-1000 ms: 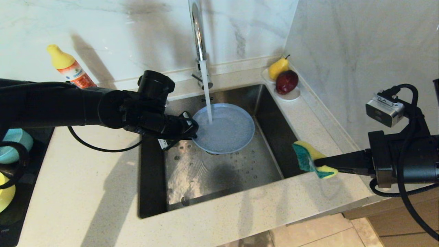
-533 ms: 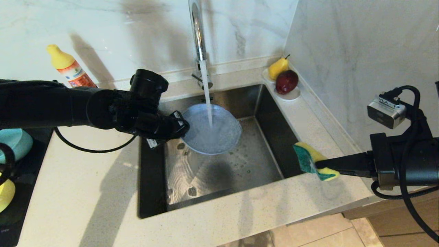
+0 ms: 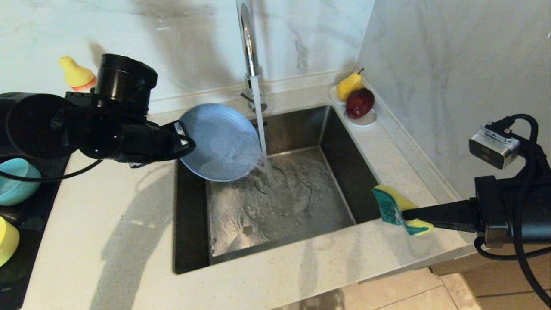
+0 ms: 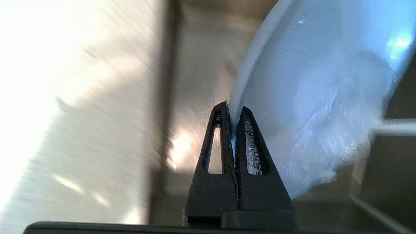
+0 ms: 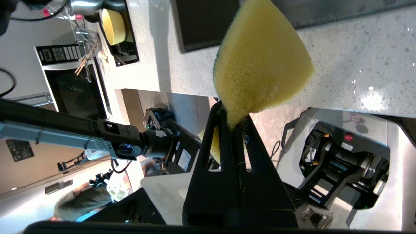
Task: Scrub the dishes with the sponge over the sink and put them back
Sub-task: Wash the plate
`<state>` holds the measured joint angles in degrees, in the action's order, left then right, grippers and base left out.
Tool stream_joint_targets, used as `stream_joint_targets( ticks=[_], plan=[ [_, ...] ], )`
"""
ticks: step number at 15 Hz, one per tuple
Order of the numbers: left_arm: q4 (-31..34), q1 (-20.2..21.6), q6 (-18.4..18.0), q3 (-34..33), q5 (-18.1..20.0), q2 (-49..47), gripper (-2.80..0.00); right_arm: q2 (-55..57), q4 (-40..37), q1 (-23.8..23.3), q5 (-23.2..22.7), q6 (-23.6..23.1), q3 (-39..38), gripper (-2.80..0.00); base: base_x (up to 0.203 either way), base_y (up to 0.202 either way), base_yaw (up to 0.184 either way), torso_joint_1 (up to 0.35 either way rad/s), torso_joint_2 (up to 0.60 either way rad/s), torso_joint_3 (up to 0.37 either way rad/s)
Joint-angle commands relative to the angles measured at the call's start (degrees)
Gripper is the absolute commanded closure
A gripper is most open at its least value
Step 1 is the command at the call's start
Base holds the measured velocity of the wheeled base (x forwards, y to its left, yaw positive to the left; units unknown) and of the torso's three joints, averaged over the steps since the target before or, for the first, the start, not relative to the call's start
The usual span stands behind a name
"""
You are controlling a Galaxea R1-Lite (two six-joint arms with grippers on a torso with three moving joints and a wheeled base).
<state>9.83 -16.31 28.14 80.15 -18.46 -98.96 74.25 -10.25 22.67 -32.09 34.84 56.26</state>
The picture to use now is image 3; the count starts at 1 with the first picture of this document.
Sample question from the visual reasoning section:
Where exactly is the orange dish soap bottle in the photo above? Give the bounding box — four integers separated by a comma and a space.
59, 55, 98, 92

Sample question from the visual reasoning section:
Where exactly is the stainless steel sink basin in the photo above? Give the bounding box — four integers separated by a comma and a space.
173, 105, 396, 275

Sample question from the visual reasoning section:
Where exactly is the dark red apple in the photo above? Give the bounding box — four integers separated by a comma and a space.
345, 88, 375, 119

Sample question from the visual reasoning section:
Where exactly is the smooth black camera cable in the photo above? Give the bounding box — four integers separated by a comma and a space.
474, 114, 551, 307

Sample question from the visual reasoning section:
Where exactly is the yellow pear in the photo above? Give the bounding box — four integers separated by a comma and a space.
336, 68, 365, 101

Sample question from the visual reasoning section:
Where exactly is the small white dish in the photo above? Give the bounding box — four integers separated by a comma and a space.
344, 108, 378, 127
328, 85, 346, 105

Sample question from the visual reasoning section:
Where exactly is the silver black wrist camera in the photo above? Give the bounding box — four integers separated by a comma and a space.
468, 122, 522, 170

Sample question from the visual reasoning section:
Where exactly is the black induction cooktop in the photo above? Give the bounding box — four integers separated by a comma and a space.
0, 155, 69, 310

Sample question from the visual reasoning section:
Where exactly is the yellow and green sponge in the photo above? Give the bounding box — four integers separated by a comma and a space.
372, 184, 435, 236

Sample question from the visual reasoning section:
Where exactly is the chrome kitchen faucet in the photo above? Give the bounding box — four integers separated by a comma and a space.
235, 0, 268, 113

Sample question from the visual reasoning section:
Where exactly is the yellow-green bowl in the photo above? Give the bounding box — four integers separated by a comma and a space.
0, 215, 20, 267

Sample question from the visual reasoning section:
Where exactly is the teal bowl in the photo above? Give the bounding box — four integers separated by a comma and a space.
0, 158, 43, 206

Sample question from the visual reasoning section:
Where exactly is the beige wooden cabinet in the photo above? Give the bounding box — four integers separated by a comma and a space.
429, 241, 551, 310

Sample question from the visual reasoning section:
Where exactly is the blue-grey plate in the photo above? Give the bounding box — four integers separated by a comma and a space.
178, 103, 264, 182

